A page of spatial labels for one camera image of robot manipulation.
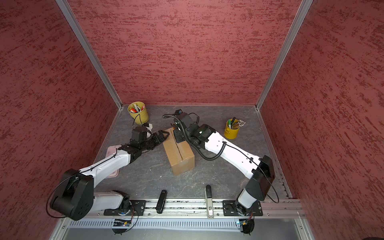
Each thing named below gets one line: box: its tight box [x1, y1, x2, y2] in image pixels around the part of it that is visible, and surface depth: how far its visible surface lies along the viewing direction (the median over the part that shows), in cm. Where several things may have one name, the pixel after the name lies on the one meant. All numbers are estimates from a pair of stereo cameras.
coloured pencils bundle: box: [231, 119, 246, 129], surface depth 90 cm
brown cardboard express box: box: [162, 127, 195, 176], surface depth 79 cm
